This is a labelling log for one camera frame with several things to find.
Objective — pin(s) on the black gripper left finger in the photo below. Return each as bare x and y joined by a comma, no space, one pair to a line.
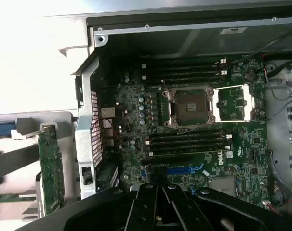
88,211

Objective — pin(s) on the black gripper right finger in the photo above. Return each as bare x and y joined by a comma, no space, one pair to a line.
232,211

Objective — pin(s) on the silver chipset heatsink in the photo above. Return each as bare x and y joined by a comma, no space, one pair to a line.
221,185

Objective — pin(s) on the black case latch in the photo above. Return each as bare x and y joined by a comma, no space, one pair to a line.
86,176

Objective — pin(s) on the green motherboard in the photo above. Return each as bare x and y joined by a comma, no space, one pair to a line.
244,149

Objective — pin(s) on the blue expansion slot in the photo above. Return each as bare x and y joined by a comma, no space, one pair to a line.
179,171

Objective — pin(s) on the open PC case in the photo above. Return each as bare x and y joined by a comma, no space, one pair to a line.
84,134

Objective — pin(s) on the silver disk bay cage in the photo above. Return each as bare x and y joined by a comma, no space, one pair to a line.
278,144

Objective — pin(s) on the green RAM stick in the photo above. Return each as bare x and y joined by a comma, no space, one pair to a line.
6,198

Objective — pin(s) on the long black expansion slot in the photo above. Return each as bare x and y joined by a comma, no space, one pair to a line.
165,161

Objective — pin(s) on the grey parts rack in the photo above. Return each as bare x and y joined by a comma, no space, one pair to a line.
25,125

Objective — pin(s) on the silver socket cover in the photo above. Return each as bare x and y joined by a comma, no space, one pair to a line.
249,106

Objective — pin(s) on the CPU socket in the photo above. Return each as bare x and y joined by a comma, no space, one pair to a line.
189,106

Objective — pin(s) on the hard disk with blue carrier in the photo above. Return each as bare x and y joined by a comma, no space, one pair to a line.
1,127

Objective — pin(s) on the round coin battery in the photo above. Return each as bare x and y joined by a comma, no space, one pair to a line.
249,75

